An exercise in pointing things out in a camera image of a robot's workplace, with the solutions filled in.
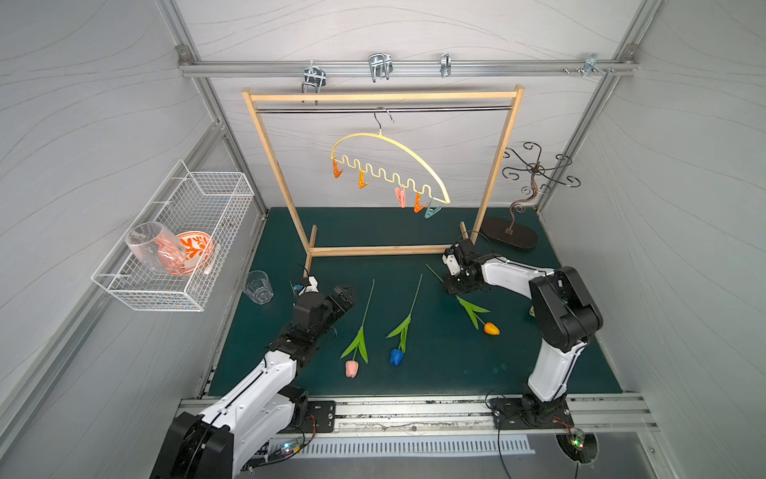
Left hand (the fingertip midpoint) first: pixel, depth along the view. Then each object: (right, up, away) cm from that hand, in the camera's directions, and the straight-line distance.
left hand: (347, 294), depth 84 cm
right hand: (+32, 0, +14) cm, 35 cm away
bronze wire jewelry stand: (+61, +17, +24) cm, 68 cm away
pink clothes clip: (+15, +28, -6) cm, 32 cm away
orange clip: (-4, +37, +7) cm, 38 cm away
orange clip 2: (+4, +33, +2) cm, 34 cm away
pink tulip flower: (+2, -19, -4) cm, 19 cm away
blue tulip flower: (+14, -16, -2) cm, 22 cm away
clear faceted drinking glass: (-30, 0, +11) cm, 32 cm away
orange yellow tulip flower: (+42, -11, +2) cm, 43 cm away
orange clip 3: (+20, +24, -7) cm, 32 cm away
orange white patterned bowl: (-32, +14, -17) cm, 39 cm away
